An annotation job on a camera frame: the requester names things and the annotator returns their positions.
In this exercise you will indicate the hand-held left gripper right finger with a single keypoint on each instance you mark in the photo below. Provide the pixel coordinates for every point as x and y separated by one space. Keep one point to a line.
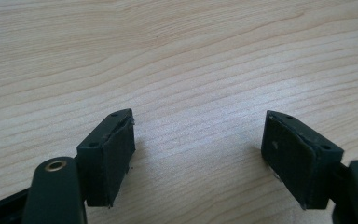
295 155

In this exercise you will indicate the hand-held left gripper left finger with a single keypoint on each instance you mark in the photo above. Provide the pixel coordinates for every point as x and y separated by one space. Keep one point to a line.
105 158

